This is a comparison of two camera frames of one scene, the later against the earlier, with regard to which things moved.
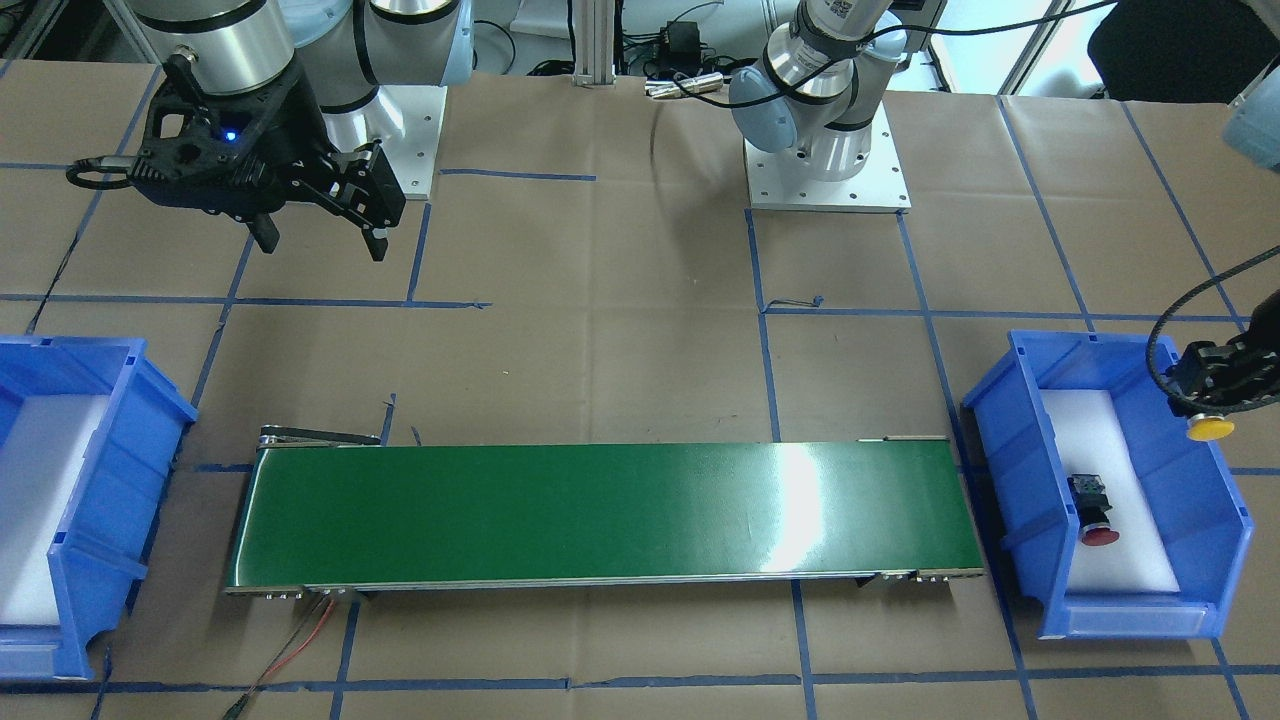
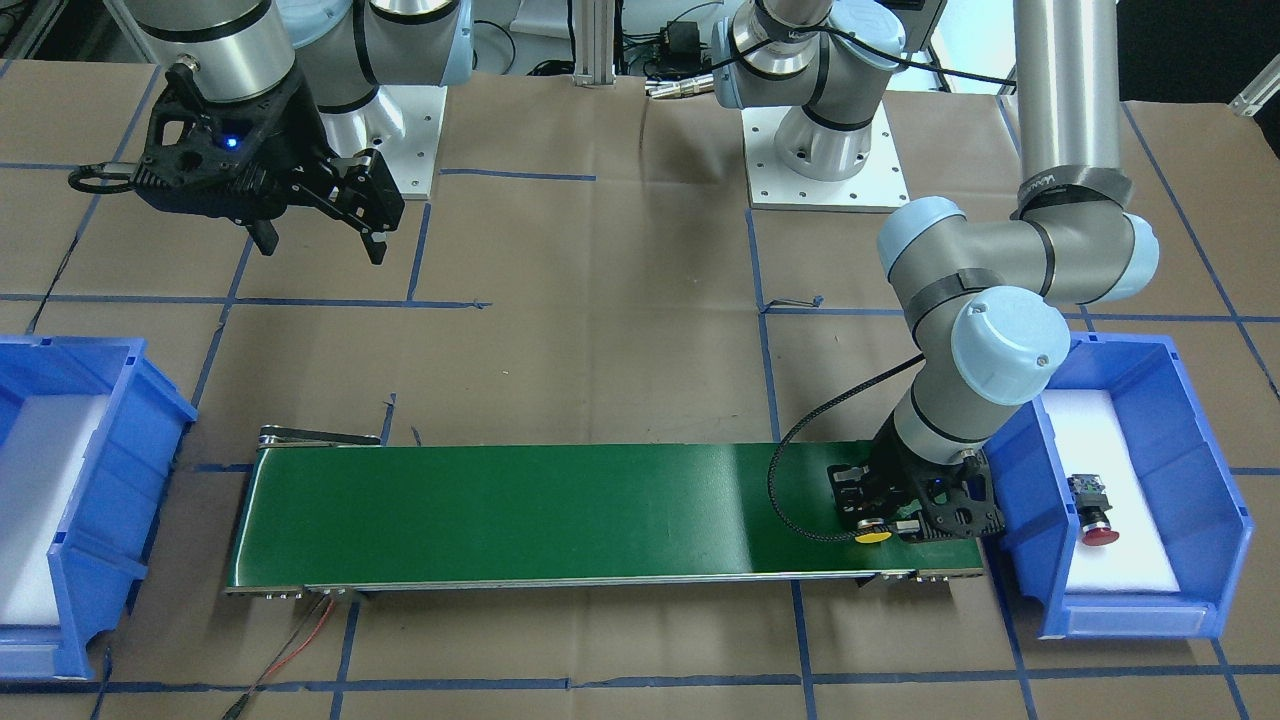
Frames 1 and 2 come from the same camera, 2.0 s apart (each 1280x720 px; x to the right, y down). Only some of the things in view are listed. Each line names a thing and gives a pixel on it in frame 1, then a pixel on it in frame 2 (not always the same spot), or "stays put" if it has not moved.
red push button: x=1093 y=506 stays put
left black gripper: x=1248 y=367 to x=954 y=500
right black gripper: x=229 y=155 stays put
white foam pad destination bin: x=41 y=455 stays put
